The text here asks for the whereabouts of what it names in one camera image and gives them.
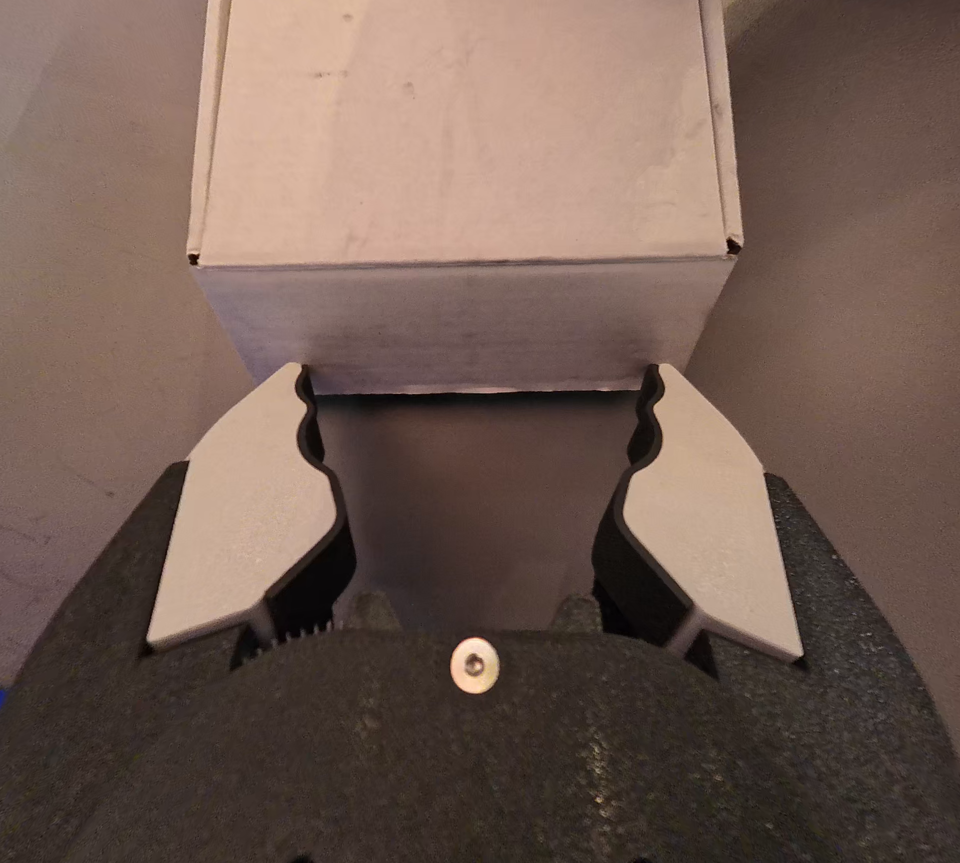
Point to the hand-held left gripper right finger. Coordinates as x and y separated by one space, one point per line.
712 518

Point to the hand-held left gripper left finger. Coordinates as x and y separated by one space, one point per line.
240 503

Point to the white cardboard mailer box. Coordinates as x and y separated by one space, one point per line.
465 128

